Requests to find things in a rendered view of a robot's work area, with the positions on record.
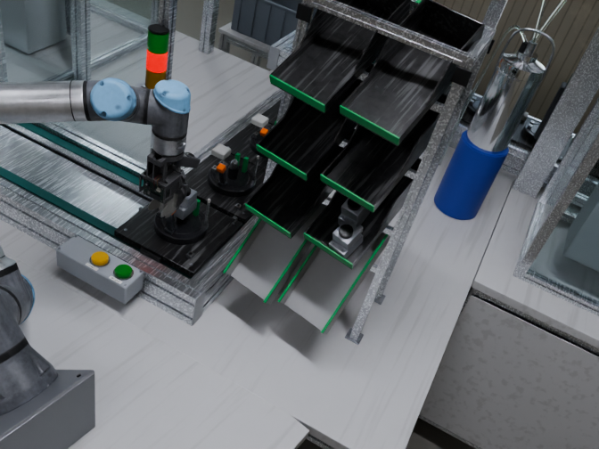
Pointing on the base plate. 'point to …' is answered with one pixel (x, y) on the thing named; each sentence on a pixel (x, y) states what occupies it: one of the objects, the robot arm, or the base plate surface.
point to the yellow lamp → (153, 78)
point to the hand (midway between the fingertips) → (167, 211)
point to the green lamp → (158, 43)
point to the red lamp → (156, 62)
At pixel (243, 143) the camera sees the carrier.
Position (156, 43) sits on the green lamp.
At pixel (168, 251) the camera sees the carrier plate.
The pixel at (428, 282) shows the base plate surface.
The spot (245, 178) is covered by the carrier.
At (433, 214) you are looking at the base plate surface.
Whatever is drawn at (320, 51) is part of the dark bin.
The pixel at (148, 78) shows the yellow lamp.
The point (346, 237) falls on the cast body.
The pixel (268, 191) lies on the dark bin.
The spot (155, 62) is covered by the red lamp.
